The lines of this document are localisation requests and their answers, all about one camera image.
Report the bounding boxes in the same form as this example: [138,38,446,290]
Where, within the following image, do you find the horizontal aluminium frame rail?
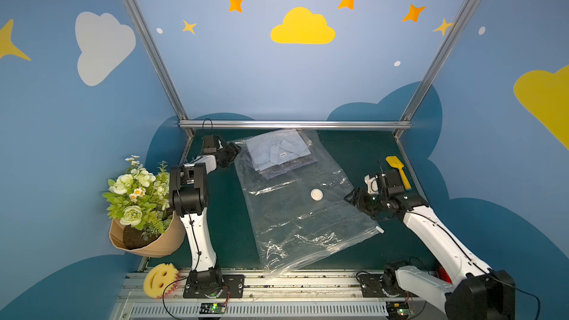
[179,118,412,130]

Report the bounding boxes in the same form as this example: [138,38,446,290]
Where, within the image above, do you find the clear plastic vacuum bag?
[234,129,379,278]

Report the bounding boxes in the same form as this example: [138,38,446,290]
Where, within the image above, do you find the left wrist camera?
[202,135,222,155]

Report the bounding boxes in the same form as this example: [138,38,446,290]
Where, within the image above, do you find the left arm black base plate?
[182,268,245,299]

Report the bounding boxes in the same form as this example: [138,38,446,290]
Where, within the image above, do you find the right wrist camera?
[364,170,406,196]

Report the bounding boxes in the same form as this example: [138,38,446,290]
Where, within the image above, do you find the flower bouquet in paper wrap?
[102,155,185,258]

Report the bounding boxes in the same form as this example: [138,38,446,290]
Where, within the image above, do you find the yellow smiley face sponge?
[143,263,180,299]

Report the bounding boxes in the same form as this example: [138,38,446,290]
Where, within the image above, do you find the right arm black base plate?
[355,271,403,298]

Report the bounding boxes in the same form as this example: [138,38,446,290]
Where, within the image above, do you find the light blue shirt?
[245,129,311,171]

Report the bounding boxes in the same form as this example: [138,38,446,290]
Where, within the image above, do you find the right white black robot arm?
[345,188,516,319]

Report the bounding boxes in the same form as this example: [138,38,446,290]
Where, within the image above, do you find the red spray bottle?
[437,265,452,284]

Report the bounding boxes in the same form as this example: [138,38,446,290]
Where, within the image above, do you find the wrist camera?
[364,170,406,196]
[202,135,222,155]

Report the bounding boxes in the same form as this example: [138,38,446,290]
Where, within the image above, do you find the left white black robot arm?
[169,135,241,287]

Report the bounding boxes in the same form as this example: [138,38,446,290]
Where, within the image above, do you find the yellow toy shovel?
[386,156,412,191]

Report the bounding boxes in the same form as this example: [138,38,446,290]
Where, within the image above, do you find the green circuit board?
[199,303,227,316]
[385,302,413,320]

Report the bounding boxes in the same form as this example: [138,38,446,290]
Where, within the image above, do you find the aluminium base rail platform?
[110,269,445,319]

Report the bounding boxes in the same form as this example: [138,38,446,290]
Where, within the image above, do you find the right aluminium frame post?
[394,0,482,141]

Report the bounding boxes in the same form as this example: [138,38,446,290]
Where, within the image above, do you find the left aluminium frame post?
[122,0,194,139]

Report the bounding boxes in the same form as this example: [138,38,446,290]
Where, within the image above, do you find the aluminium frame post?
[394,0,482,141]
[122,0,194,139]

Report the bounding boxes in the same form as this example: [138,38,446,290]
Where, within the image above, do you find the white vacuum bag valve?
[311,188,324,201]

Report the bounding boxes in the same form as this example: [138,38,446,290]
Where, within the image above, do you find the right green circuit board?
[385,302,413,320]

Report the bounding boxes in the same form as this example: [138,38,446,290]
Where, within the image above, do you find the left green circuit board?
[199,303,227,316]

